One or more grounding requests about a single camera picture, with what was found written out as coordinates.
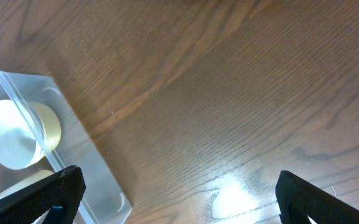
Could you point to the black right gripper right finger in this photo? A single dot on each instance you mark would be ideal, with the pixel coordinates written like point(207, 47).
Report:
point(301, 202)

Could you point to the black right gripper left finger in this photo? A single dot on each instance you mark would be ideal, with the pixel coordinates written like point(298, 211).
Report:
point(58, 196)

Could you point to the yellow plastic bowl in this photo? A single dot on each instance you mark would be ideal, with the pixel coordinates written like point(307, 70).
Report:
point(50, 125)

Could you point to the white plastic cup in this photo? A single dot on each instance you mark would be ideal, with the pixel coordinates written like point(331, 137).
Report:
point(26, 182)

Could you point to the clear plastic container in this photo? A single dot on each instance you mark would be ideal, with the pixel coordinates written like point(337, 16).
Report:
point(103, 200)

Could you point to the white plastic bowl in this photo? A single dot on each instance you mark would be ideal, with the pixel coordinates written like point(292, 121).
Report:
point(18, 147)

